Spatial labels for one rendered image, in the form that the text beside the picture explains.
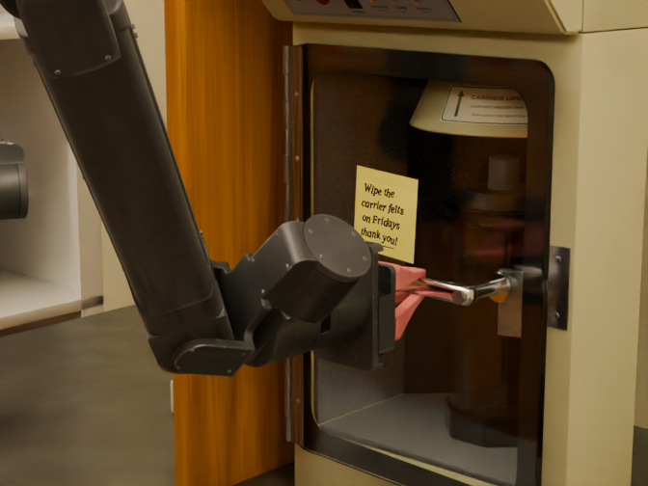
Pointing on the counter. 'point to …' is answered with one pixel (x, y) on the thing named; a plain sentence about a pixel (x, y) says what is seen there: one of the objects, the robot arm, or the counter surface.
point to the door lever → (461, 292)
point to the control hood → (472, 16)
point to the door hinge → (286, 219)
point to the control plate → (433, 11)
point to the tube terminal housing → (566, 228)
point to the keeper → (558, 287)
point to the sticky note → (387, 211)
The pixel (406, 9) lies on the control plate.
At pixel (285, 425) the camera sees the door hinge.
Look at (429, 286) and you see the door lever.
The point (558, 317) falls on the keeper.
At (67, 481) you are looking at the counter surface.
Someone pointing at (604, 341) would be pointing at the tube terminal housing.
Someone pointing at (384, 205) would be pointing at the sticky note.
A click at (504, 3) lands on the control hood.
